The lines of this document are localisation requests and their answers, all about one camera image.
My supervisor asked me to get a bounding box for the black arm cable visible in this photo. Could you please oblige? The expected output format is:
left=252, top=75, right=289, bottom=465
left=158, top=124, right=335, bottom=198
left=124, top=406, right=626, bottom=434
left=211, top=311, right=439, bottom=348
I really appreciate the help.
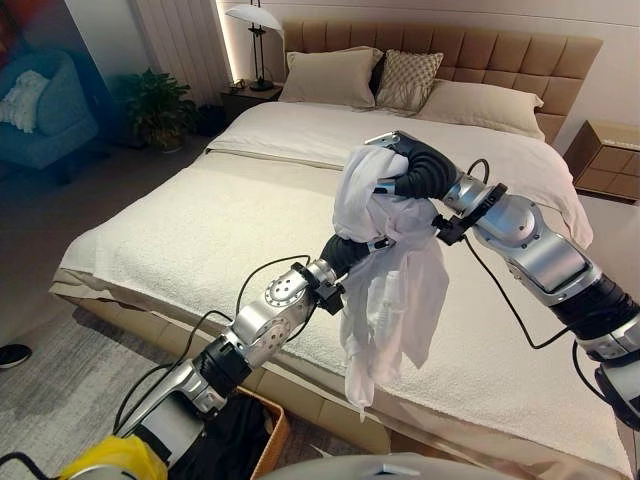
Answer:
left=112, top=254, right=313, bottom=434
left=462, top=158, right=621, bottom=404

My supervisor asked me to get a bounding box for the patterned cushion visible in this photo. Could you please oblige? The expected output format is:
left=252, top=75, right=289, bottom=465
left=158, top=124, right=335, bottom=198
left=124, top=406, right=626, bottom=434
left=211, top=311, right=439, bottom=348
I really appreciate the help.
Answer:
left=374, top=48, right=445, bottom=114

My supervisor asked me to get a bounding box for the white fluffy cushion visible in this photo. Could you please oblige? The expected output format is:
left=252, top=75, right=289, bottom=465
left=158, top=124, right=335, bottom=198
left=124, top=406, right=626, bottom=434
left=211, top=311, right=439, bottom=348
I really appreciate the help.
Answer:
left=0, top=69, right=51, bottom=134

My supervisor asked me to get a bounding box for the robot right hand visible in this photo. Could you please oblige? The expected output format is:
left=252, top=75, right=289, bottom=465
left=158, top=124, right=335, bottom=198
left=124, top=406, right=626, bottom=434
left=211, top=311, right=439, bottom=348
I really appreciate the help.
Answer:
left=364, top=129, right=459, bottom=202

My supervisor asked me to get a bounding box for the silver robot torso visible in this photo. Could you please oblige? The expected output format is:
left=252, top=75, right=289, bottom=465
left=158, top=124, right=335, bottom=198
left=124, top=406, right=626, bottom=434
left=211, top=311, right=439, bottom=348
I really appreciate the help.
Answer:
left=264, top=452, right=591, bottom=480

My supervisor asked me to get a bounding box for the cream bed blanket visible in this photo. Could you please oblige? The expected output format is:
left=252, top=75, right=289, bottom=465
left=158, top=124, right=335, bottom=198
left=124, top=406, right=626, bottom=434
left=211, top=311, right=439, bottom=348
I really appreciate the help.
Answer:
left=59, top=101, right=632, bottom=476

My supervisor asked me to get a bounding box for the black garment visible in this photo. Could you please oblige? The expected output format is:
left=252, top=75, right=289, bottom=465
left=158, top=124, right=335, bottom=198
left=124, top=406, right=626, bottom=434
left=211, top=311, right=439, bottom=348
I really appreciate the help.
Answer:
left=171, top=392, right=272, bottom=480

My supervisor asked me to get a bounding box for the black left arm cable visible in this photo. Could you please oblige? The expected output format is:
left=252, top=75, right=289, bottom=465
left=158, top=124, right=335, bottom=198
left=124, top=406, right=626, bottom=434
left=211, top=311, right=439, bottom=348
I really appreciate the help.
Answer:
left=112, top=254, right=313, bottom=434

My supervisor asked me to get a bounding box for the blue armchair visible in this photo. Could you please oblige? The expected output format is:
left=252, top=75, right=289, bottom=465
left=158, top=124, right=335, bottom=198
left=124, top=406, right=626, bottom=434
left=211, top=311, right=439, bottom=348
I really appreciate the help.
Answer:
left=0, top=49, right=101, bottom=174

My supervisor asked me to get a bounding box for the beige quilted bedside table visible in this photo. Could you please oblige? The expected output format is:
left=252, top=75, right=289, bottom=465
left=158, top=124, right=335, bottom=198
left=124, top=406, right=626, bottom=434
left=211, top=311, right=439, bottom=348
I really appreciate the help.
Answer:
left=562, top=119, right=640, bottom=205

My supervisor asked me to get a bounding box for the green potted plant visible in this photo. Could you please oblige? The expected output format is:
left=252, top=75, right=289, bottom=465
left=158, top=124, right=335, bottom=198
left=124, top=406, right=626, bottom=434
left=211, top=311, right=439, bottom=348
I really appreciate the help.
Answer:
left=118, top=67, right=198, bottom=153

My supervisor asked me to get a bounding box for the woven laundry basket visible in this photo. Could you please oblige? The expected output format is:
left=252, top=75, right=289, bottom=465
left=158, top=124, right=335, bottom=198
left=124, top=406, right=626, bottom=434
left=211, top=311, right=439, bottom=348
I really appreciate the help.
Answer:
left=233, top=385, right=291, bottom=480

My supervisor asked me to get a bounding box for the grey floor rug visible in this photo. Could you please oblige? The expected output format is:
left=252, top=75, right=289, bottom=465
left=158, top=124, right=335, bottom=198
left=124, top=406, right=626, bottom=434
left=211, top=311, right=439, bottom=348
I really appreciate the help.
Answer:
left=0, top=304, right=221, bottom=480

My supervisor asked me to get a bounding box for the beige pillow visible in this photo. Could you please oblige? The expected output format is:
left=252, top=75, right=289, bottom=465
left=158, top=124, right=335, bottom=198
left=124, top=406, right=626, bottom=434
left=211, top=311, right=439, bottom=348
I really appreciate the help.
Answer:
left=277, top=45, right=385, bottom=110
left=414, top=77, right=546, bottom=141

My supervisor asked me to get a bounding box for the white shade table lamp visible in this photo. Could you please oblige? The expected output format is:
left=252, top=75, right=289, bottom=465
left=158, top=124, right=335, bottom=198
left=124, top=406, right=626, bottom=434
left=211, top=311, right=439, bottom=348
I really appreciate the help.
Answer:
left=224, top=0, right=284, bottom=93

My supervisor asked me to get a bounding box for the dark bedside table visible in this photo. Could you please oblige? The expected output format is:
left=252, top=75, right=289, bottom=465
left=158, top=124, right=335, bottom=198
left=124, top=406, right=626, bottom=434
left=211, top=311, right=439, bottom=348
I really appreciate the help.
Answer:
left=219, top=82, right=284, bottom=125

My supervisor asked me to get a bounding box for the white garment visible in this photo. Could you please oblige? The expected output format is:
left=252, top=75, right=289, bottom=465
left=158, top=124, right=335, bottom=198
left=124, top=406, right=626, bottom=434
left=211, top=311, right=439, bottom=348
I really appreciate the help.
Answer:
left=332, top=144, right=450, bottom=419

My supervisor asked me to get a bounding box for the beige upholstered bed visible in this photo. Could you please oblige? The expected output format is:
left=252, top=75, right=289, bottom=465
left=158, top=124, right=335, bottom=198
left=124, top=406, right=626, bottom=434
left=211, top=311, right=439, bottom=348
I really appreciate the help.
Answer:
left=48, top=18, right=633, bottom=480

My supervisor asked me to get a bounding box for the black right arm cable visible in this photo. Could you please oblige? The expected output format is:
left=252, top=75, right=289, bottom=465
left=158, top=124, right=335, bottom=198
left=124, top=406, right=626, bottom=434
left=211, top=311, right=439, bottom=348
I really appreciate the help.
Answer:
left=462, top=158, right=621, bottom=404

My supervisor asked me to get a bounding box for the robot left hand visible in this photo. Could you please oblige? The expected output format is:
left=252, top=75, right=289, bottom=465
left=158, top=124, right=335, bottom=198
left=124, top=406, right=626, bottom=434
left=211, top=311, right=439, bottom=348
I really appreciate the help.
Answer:
left=318, top=233, right=394, bottom=277

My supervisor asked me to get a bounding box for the black shoe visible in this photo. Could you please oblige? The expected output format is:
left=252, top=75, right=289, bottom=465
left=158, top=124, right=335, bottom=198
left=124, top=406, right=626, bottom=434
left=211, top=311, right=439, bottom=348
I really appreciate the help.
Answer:
left=0, top=343, right=33, bottom=370

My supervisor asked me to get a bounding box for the yellow cloth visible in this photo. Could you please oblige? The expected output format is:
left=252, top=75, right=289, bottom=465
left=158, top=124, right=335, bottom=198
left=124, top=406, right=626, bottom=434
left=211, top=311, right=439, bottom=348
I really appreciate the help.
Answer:
left=57, top=434, right=169, bottom=480

